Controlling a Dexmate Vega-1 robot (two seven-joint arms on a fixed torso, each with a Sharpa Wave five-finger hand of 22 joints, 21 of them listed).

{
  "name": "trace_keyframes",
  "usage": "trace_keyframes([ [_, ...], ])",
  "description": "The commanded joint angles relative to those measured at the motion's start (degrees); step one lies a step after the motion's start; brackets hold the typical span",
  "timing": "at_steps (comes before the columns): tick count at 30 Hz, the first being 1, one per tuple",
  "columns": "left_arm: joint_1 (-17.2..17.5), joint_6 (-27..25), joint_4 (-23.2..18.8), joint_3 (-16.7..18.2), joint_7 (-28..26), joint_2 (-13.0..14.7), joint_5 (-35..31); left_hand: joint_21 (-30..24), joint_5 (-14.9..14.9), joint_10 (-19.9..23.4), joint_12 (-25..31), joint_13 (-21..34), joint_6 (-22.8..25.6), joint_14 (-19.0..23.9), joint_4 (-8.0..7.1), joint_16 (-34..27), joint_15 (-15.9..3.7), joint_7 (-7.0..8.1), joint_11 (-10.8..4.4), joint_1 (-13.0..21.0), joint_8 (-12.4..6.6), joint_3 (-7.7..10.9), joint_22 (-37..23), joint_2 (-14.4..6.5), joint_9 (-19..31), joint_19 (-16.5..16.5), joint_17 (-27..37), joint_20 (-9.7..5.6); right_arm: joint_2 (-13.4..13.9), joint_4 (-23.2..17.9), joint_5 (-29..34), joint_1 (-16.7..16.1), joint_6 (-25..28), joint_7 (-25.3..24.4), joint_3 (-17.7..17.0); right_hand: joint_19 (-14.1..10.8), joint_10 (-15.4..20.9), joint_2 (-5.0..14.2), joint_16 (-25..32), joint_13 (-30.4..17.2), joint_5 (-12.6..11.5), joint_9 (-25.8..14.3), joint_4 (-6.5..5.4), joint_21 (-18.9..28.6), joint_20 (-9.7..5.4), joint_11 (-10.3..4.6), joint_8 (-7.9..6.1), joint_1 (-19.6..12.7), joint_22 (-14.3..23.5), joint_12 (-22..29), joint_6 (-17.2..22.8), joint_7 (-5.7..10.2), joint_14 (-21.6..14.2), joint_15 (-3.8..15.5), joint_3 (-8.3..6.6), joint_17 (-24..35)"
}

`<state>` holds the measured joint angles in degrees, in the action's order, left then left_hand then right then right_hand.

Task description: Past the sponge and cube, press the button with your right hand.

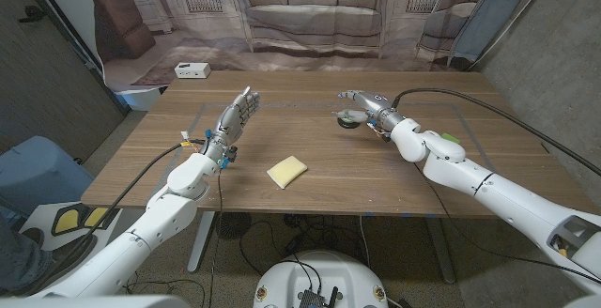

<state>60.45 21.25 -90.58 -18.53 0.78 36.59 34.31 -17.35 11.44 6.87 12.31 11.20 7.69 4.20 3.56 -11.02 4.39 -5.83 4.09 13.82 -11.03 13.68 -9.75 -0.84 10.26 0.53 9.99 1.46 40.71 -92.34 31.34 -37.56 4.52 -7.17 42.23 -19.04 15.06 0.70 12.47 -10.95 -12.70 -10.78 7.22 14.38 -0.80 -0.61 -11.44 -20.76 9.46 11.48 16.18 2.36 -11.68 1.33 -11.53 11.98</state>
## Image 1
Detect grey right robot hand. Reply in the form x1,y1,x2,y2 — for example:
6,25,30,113
331,89,408,133

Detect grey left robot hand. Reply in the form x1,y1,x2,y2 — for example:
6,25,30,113
202,85,262,165

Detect green push button black base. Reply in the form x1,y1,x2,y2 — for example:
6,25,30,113
336,109,362,130

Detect yellow sponge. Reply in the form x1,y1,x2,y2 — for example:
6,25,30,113
266,155,309,191

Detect white electronics box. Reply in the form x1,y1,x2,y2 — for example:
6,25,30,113
174,62,212,80

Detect white panel behind table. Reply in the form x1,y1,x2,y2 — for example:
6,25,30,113
115,86,163,112

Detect round black floor fan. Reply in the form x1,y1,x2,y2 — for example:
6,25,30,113
215,211,253,242

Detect printed living room backdrop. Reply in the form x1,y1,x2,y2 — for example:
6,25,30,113
82,0,541,94

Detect white table leg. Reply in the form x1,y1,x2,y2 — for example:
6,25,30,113
186,210,217,274

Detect grey table leg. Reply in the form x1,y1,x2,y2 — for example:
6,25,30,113
424,216,457,285

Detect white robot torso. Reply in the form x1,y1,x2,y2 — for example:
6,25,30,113
253,250,390,308

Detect white pedal board yellow pads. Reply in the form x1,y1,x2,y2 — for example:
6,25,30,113
21,201,124,253

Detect blue plastic bin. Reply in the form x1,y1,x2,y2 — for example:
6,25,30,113
0,134,98,218

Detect person's leg in jeans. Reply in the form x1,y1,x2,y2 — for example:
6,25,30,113
0,213,98,296

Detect thin black left wrist cable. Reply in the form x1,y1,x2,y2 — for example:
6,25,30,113
206,166,225,308

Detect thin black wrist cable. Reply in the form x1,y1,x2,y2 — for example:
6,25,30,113
206,166,225,308
412,162,601,285

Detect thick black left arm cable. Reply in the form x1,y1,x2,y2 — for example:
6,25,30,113
27,138,208,290

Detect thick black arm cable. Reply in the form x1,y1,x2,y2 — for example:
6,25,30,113
27,138,208,290
392,87,601,178

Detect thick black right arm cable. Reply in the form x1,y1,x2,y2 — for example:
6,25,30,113
392,87,601,178

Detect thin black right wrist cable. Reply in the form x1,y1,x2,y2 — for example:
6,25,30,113
412,162,601,285

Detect black floor cable tangle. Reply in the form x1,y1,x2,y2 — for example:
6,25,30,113
239,213,367,277

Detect black door handle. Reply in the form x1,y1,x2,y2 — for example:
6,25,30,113
17,5,47,23

